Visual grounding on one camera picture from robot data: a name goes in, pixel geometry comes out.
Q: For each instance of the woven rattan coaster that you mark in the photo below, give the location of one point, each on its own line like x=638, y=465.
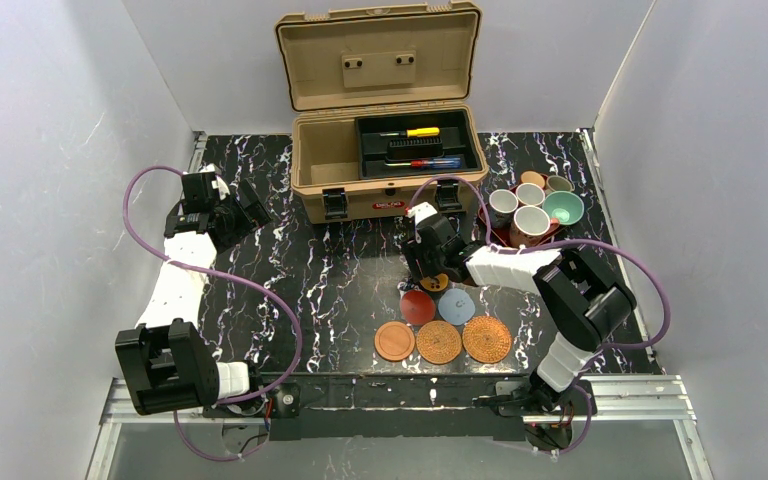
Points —
x=439, y=342
x=486, y=339

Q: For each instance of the black toolbox tray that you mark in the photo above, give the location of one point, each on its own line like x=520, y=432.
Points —
x=457, y=138

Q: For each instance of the red round coaster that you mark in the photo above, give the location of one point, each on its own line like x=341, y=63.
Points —
x=417, y=307

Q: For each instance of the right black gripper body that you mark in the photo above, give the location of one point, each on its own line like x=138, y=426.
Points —
x=423, y=263

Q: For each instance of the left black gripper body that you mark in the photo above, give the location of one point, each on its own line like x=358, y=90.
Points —
x=245, y=204

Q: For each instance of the tan plastic toolbox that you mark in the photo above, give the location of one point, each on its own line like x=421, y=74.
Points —
x=360, y=62

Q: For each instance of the red serving tray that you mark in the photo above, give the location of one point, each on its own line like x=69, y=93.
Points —
x=501, y=236

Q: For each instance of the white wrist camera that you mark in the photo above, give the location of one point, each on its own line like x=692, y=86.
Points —
x=421, y=212
x=216, y=181

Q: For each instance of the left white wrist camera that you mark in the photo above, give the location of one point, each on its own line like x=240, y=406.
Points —
x=216, y=181

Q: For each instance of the white cup dark outside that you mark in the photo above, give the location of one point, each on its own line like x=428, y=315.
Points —
x=502, y=205

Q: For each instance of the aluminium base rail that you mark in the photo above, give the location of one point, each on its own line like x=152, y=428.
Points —
x=407, y=427

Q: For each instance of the small orange cup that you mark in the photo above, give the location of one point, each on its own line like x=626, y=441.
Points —
x=533, y=177

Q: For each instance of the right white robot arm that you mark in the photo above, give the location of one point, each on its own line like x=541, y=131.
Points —
x=584, y=297

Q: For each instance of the white cup floral pattern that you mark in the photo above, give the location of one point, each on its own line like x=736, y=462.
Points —
x=528, y=226

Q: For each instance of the red blue handled screwdriver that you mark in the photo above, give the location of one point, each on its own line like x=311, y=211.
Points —
x=453, y=162

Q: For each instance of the orange round coaster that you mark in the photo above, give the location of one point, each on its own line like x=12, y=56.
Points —
x=435, y=284

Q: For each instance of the yellow handled screwdriver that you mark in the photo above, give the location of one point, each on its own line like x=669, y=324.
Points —
x=412, y=133

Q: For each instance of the smooth wooden coaster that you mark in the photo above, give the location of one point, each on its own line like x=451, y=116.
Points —
x=394, y=341

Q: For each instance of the blue round coaster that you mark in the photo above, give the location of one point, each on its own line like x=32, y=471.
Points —
x=456, y=307

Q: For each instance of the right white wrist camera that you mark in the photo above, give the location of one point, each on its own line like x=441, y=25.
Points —
x=421, y=212

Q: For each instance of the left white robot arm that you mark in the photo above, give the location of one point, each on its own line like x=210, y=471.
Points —
x=165, y=363

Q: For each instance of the small white cup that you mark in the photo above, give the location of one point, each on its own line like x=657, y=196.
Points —
x=530, y=194

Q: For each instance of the small olive cup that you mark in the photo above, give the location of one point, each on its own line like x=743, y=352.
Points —
x=557, y=183

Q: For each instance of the teal green bowl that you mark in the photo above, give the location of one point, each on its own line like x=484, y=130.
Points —
x=564, y=206

